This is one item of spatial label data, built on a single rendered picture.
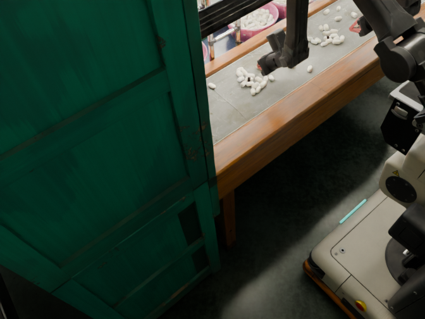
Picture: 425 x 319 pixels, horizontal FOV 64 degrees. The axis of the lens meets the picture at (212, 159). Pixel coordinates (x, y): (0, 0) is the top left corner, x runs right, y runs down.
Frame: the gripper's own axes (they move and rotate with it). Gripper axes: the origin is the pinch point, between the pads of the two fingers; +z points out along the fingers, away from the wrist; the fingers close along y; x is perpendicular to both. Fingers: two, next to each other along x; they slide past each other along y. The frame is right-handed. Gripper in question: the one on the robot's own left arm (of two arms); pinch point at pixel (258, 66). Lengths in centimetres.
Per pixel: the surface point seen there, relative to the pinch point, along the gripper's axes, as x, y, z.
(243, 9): -21.1, 5.7, -14.1
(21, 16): -31, 73, -66
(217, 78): -2.6, 11.5, 14.3
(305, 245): 93, 8, 17
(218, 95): 3.0, 18.0, 8.0
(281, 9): -14, -44, 28
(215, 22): -21.4, 17.4, -14.2
